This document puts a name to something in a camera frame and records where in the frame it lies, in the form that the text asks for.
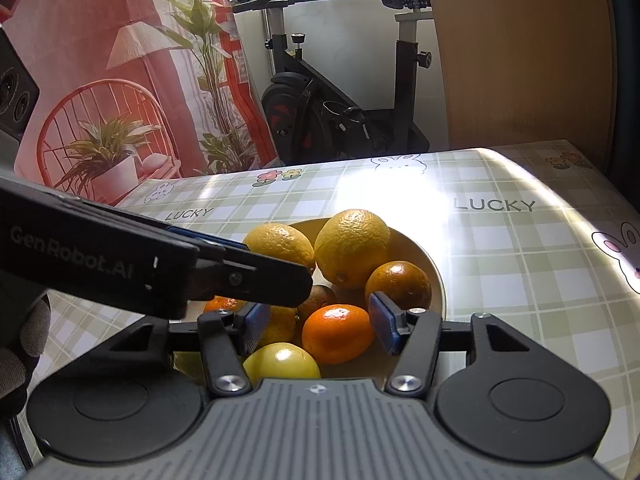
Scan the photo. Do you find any green plaid tablecloth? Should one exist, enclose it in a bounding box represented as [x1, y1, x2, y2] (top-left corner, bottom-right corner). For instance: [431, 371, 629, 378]
[15, 140, 640, 480]

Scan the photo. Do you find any yellow-green round fruit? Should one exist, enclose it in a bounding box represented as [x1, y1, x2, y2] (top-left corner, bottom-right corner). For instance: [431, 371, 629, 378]
[242, 342, 322, 386]

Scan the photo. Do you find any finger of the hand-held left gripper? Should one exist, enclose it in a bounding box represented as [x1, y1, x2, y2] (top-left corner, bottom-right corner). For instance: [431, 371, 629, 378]
[164, 226, 250, 253]
[187, 245, 314, 308]

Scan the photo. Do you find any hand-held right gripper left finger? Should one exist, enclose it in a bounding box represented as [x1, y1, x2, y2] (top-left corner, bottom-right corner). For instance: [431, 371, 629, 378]
[102, 302, 273, 396]

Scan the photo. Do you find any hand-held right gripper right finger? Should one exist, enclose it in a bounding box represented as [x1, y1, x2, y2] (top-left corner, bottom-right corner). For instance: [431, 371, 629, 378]
[368, 291, 531, 396]

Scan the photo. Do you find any person's left hand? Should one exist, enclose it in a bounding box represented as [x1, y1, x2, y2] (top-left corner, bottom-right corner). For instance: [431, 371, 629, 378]
[0, 270, 52, 419]

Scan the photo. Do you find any bright orange tangerine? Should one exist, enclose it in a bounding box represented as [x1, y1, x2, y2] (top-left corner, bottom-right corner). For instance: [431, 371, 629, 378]
[302, 304, 375, 365]
[203, 296, 248, 313]

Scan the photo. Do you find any dull speckled orange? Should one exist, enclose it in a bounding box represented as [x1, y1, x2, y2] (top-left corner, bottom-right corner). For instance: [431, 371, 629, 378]
[364, 260, 432, 313]
[255, 305, 299, 348]

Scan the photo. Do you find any small brown longan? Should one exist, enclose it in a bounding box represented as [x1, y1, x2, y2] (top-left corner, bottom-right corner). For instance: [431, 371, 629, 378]
[297, 284, 337, 323]

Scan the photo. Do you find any small yellow lemon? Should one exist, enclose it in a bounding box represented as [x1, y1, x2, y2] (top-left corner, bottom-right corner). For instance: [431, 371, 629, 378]
[243, 223, 317, 273]

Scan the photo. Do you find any pink printed wall cloth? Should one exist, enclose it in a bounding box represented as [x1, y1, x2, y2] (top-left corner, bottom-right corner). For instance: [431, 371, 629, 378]
[0, 0, 278, 206]

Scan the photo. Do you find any large yellow lemon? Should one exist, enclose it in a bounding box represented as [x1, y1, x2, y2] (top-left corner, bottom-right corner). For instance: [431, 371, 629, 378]
[314, 209, 393, 290]

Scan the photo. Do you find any light wooden board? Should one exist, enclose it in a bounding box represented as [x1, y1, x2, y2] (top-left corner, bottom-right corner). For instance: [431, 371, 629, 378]
[422, 0, 616, 171]

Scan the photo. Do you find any black exercise bike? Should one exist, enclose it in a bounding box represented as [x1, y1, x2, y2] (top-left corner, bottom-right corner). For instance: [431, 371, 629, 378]
[226, 0, 433, 165]

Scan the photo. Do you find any cream round plate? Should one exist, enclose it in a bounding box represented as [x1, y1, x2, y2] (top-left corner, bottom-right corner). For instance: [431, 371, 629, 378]
[170, 217, 447, 393]

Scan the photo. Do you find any dark vertical panel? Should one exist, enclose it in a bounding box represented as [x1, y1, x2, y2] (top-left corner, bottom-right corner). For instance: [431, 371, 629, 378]
[607, 0, 640, 201]

